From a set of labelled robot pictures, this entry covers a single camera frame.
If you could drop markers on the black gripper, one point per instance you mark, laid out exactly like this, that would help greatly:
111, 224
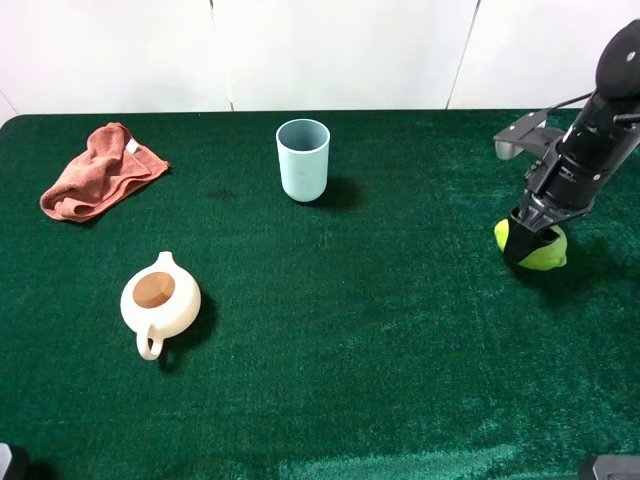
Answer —
564, 184

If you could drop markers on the green lime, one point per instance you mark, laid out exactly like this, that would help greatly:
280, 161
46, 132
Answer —
548, 257

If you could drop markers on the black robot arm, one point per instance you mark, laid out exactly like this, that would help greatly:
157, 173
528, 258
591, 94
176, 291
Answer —
615, 99

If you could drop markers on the light blue plastic cup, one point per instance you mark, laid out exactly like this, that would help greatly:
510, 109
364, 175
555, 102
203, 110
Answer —
303, 154

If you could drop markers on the cream teapot with wooden lid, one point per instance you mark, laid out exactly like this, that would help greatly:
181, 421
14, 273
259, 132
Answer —
159, 302

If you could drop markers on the crumpled orange cloth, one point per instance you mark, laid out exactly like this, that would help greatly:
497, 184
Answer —
113, 166

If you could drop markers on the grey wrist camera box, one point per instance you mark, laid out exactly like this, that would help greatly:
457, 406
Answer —
528, 134

